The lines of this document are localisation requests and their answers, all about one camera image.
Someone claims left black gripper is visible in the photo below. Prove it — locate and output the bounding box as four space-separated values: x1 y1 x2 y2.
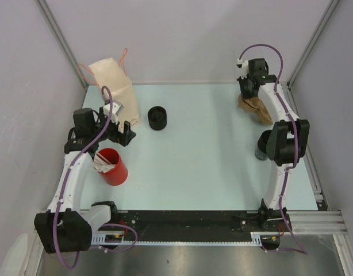
91 107 135 147

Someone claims brown pulp cup carrier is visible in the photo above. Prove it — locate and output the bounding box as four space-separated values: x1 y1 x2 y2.
237 94 273 125

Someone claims beige paper takeout bag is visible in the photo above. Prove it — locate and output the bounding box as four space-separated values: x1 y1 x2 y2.
78 48 141 129

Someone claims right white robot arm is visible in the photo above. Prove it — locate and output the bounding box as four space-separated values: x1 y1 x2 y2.
237 58 310 231

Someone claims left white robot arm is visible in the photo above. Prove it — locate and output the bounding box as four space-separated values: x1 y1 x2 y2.
34 103 136 254

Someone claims short black coffee cup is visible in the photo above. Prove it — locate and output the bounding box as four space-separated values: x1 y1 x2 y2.
147 106 167 131

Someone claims tall black coffee cup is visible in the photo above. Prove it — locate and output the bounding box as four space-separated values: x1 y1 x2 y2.
255 130 271 161

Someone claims red cylindrical container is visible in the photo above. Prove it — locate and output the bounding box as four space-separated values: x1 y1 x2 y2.
97 148 128 186

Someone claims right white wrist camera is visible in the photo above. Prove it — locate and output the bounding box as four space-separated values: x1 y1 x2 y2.
236 59 249 79

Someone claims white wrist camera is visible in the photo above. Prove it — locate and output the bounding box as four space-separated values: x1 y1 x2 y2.
236 59 249 79
103 100 124 124

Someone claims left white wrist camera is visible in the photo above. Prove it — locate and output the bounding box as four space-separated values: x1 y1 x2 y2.
103 100 124 124

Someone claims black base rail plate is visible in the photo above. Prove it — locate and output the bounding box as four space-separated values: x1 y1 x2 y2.
117 210 283 243

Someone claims white slotted cable duct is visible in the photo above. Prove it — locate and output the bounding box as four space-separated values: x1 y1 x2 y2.
90 232 281 247

